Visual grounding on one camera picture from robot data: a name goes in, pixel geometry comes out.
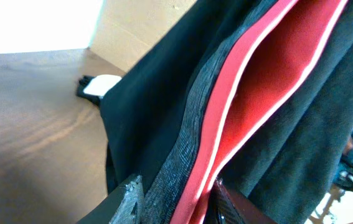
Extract black and white garment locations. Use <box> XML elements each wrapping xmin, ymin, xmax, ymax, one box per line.
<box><xmin>75</xmin><ymin>74</ymin><xmax>121</xmax><ymax>107</ymax></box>

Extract black pants with red waistband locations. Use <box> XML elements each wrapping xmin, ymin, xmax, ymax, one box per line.
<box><xmin>100</xmin><ymin>0</ymin><xmax>353</xmax><ymax>223</ymax></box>

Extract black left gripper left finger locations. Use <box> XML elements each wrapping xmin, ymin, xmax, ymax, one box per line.
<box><xmin>77</xmin><ymin>174</ymin><xmax>144</xmax><ymax>224</ymax></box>

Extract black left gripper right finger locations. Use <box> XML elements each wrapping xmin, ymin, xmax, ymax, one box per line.
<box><xmin>205</xmin><ymin>179</ymin><xmax>276</xmax><ymax>224</ymax></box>

